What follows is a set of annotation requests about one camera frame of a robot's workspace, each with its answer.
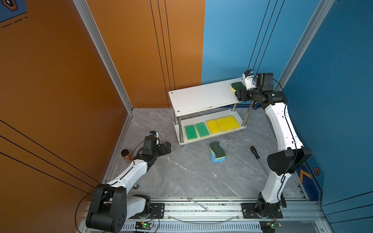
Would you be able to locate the green yellow wavy sponge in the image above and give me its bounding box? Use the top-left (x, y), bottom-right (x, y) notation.
top-left (231, 82), bottom-right (246, 92)

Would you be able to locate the blue sponge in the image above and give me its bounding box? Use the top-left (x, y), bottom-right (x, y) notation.
top-left (211, 154), bottom-right (225, 163)

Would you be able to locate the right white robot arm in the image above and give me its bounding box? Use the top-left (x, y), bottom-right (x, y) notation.
top-left (235, 70), bottom-right (312, 218)

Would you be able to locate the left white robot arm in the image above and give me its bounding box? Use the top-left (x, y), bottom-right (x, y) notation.
top-left (85, 131), bottom-right (171, 233)

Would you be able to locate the white two-tier shelf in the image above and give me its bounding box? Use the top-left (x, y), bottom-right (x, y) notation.
top-left (169, 77), bottom-right (255, 147)

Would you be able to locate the brown jar black lid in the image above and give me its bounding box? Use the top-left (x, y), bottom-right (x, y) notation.
top-left (120, 149), bottom-right (132, 163)

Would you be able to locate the left circuit board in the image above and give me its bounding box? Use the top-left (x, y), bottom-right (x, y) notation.
top-left (135, 222), bottom-right (154, 232)

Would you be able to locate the circuit board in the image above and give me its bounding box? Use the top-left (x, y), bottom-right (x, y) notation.
top-left (260, 222), bottom-right (275, 233)
top-left (135, 222), bottom-right (154, 232)

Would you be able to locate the right circuit board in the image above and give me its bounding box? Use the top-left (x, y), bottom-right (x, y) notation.
top-left (260, 222), bottom-right (275, 233)

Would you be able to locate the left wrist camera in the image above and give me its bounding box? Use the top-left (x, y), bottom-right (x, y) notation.
top-left (150, 131), bottom-right (159, 139)

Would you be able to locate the black handled screwdriver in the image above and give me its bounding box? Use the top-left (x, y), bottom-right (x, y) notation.
top-left (250, 145), bottom-right (269, 176)

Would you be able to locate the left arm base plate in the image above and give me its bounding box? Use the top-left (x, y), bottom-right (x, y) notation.
top-left (130, 203), bottom-right (165, 219)

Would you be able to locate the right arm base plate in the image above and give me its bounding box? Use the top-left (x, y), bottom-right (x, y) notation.
top-left (241, 203), bottom-right (283, 219)

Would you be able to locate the right aluminium corner post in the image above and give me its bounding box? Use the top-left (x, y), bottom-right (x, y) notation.
top-left (275, 0), bottom-right (335, 90)

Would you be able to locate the aluminium corner post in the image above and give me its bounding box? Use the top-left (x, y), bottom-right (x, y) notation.
top-left (73, 0), bottom-right (133, 114)
top-left (275, 0), bottom-right (335, 90)

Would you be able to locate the aluminium front rail frame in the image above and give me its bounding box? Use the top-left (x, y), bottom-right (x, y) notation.
top-left (77, 197), bottom-right (333, 233)

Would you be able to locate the left aluminium corner post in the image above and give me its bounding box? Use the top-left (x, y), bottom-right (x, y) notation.
top-left (73, 0), bottom-right (133, 114)

